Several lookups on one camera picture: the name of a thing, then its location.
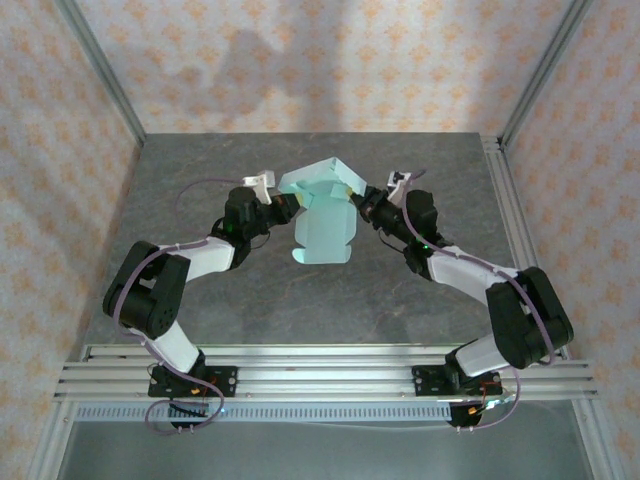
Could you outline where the light blue paper box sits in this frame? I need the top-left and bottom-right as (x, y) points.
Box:
(277, 156), (369, 265)

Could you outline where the small green circuit board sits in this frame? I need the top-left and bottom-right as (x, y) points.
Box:
(480, 392), (517, 414)

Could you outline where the grey metal lower panel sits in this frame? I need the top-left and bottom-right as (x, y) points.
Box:
(57, 421), (596, 480)

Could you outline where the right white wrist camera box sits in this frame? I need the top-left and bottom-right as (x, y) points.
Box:
(387, 169), (426, 204)

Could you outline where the aluminium side rail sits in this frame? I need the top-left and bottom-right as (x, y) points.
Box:
(481, 134), (570, 360)

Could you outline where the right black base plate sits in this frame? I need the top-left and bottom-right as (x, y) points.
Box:
(410, 363), (503, 400)

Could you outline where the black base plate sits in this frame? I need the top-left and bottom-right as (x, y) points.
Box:
(148, 363), (239, 399)
(410, 363), (503, 400)

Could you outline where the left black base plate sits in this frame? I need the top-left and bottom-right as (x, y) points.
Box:
(148, 363), (239, 399)

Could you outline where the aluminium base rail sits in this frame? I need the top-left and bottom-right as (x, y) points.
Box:
(52, 342), (600, 402)

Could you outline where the right aluminium frame post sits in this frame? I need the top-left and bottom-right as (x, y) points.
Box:
(497, 0), (596, 146)

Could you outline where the aluminium frame post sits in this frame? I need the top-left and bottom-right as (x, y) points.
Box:
(52, 0), (148, 149)
(497, 0), (596, 146)

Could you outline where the left aluminium frame post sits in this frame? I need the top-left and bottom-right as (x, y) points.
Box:
(52, 0), (148, 149)

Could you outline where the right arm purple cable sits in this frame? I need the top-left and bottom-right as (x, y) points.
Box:
(379, 169), (557, 434)

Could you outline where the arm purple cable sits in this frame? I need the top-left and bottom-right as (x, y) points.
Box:
(379, 169), (557, 434)
(112, 177), (251, 437)

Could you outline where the slotted grey cable duct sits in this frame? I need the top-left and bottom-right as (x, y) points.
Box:
(74, 403), (454, 423)

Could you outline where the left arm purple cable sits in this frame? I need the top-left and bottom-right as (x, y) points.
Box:
(112, 177), (251, 437)

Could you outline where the right aluminium frame leg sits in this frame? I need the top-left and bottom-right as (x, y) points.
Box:
(569, 399), (614, 480)

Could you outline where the aluminium frame leg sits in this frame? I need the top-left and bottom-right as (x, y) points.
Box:
(29, 399), (76, 480)
(569, 399), (614, 480)

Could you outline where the left aluminium frame leg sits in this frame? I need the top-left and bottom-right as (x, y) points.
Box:
(29, 399), (76, 480)

